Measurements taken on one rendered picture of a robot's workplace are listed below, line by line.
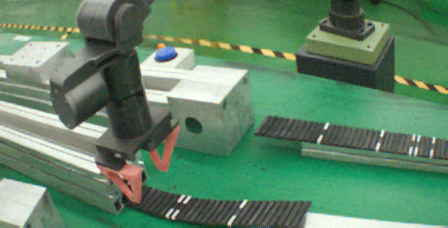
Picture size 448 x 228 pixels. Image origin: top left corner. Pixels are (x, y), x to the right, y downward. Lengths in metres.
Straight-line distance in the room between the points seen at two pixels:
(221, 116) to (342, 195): 0.22
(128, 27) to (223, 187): 0.30
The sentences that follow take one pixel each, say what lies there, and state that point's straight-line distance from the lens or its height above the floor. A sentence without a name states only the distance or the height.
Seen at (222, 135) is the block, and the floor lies 0.82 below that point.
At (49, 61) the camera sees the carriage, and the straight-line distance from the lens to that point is 1.02.
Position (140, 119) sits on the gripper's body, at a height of 0.94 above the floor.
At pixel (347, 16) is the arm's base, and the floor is 0.86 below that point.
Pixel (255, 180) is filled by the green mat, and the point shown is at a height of 0.78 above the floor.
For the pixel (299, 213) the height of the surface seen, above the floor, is 0.83.
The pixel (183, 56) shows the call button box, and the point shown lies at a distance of 1.00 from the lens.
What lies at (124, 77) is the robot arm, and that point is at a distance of 0.60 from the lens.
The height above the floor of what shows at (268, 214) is 0.82.
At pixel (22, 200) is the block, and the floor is 0.87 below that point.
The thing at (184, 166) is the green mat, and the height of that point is 0.78.
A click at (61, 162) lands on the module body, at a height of 0.86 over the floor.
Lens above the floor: 1.25
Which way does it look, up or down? 30 degrees down
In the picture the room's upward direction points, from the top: 9 degrees counter-clockwise
